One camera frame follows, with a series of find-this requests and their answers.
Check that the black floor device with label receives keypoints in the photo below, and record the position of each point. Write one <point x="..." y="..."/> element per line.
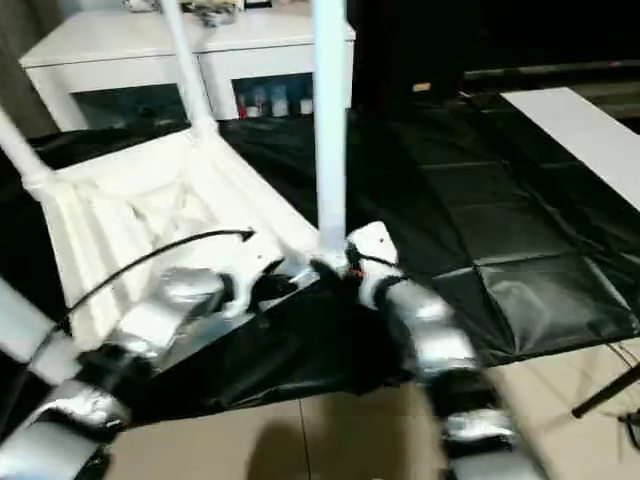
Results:
<point x="631" y="430"/>

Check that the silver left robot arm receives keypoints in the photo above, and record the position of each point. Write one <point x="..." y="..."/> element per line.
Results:
<point x="165" y="310"/>

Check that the black work mat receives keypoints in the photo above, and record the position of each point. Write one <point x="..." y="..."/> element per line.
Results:
<point x="500" y="200"/>

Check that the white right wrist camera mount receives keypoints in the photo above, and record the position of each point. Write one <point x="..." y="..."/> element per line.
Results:
<point x="372" y="237"/>

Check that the floral patterned pot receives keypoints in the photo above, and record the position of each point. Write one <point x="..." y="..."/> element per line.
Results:
<point x="136" y="4"/>

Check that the white plastic table leg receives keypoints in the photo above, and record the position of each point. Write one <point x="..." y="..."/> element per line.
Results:
<point x="331" y="125"/>
<point x="17" y="145"/>
<point x="25" y="325"/>
<point x="187" y="65"/>

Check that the white cabinet with glass doors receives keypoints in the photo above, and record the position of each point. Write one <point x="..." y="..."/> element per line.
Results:
<point x="100" y="50"/>

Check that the black tangled bundle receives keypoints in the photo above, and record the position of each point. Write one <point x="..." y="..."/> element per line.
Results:
<point x="215" y="15"/>

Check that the white flat board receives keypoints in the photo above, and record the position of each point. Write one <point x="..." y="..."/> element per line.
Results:
<point x="585" y="130"/>

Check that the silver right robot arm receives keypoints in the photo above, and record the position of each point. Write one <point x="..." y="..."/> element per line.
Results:
<point x="435" y="330"/>

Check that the white plastic table top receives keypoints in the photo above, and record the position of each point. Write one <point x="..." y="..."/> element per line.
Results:
<point x="150" y="200"/>

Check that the small yellow label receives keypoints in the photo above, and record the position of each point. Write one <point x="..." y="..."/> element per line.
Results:
<point x="421" y="86"/>

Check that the black tripod leg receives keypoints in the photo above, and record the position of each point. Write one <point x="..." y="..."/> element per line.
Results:
<point x="605" y="395"/>

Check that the grey curtain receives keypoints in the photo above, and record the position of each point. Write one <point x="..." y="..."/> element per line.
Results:
<point x="20" y="30"/>

